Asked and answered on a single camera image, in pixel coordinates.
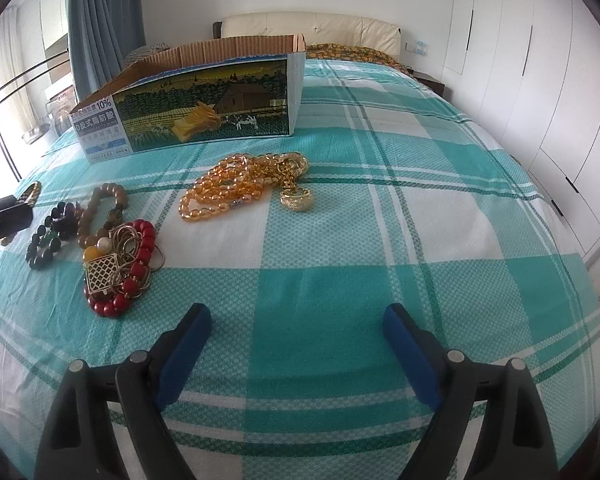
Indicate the dark wooden nightstand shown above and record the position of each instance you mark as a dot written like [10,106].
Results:
[432,84]

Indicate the cream padded headboard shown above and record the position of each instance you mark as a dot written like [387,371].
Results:
[310,27]

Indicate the gold patterned bangle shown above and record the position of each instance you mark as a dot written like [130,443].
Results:
[30,191]

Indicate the orange patterned pillow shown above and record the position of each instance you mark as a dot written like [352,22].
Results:
[355,53]

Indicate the blue curtain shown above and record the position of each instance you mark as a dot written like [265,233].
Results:
[100,20]

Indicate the metal bowl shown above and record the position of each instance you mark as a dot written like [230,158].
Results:
[35,131]

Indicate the white wardrobe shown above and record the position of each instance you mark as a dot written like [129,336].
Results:
[540,85]

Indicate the printed cardboard box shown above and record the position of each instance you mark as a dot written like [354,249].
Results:
[205,100]

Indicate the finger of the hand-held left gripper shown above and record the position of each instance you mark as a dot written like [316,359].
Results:
[5,217]

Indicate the white wall socket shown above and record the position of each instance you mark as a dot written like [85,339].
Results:
[416,47]

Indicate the teal plaid bedsheet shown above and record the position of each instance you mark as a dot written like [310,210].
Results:
[330,260]

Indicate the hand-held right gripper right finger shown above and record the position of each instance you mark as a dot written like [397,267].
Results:
[415,360]

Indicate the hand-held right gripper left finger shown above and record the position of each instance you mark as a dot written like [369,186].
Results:
[180,360]

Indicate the washing machine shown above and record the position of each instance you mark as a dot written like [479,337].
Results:
[60,110]

